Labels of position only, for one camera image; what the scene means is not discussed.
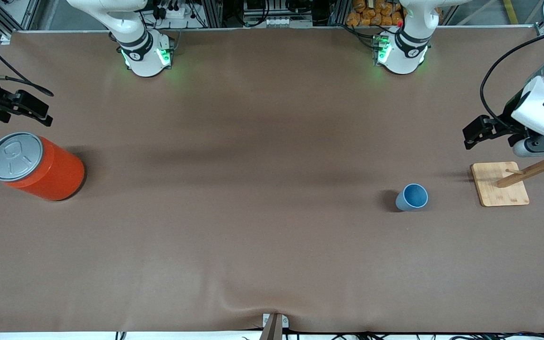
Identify light blue plastic cup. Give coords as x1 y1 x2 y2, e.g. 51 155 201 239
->
395 183 429 212

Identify wooden mug rack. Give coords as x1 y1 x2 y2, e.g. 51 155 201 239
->
470 153 544 207

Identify white power strip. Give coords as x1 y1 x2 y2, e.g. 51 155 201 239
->
262 17 313 28

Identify power strip with black plugs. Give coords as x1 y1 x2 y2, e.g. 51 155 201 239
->
152 0 197 19

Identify orange can with silver lid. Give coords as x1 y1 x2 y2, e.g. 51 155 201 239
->
0 132 85 202

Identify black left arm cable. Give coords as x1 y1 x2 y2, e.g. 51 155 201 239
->
480 33 544 134

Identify brown table mat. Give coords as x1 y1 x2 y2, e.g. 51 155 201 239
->
0 26 544 333

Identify metal table clamp bracket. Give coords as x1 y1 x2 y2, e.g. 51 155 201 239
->
259 313 289 340

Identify orange snack bags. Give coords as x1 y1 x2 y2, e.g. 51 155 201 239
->
346 0 406 27

